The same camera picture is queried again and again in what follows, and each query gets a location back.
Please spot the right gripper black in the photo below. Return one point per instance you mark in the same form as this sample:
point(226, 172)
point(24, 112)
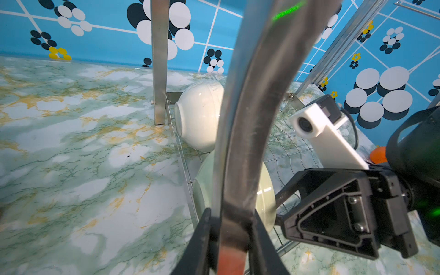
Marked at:
point(335, 211)

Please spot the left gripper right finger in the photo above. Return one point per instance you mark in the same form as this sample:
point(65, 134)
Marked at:
point(263, 258)

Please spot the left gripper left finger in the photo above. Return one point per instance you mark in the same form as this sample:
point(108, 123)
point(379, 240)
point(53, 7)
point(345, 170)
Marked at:
point(198, 257)

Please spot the light green bowl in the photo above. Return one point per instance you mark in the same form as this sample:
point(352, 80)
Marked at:
point(202, 188)

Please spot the cream bowl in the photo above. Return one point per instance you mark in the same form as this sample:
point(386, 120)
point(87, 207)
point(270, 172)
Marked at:
point(197, 113)

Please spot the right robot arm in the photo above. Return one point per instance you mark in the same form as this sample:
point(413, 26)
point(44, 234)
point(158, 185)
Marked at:
point(413, 153)

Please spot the steel two-tier dish rack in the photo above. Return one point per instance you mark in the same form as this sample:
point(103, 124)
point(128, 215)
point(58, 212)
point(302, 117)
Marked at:
point(274, 40)

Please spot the mandarin orange far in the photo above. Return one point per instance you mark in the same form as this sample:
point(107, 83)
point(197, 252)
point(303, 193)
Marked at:
point(378, 155)

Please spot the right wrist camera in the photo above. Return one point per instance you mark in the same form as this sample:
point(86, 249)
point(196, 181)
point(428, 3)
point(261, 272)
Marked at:
point(319, 122)

